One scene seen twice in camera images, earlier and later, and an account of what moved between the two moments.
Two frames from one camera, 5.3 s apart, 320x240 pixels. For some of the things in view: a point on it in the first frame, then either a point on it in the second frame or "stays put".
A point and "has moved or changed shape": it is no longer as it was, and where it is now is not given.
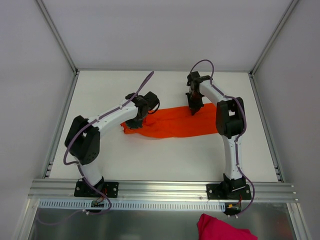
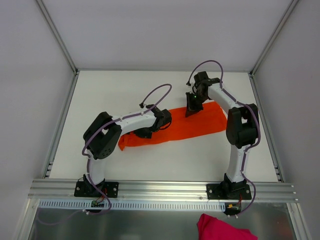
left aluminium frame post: (58, 37) stays put
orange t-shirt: (176, 121) has moved or changed shape
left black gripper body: (135, 123) to (143, 133)
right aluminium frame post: (273, 37) stays put
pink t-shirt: (210, 228) stays put
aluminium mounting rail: (50, 190) stays put
